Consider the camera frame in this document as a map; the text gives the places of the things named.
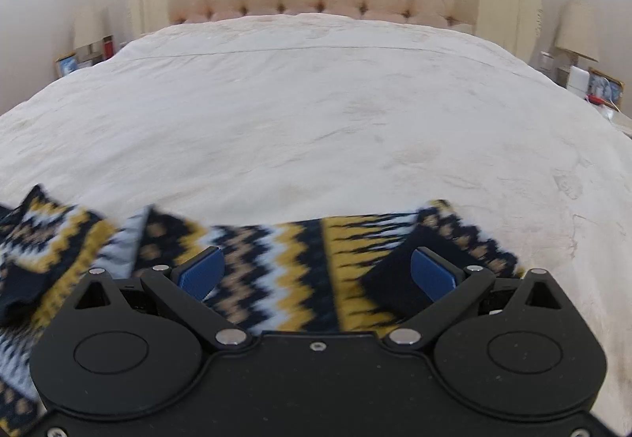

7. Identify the blue photo frame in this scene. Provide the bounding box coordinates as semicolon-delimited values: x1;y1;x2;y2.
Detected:
54;53;79;79

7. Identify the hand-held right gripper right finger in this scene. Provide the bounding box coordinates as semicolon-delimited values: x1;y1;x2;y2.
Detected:
386;247;564;352

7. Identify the navy yellow zigzag knit sweater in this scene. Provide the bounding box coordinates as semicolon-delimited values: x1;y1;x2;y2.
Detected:
0;185;525;437

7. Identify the gold photo frame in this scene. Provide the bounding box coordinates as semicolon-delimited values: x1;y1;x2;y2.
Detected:
587;68;625;111

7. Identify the white box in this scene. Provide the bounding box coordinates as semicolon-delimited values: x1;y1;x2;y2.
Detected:
565;66;591;100

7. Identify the cream bed with blanket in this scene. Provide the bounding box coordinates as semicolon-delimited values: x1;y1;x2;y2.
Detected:
0;13;632;420

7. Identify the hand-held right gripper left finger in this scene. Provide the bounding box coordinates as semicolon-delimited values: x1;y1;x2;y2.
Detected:
73;247;248;352

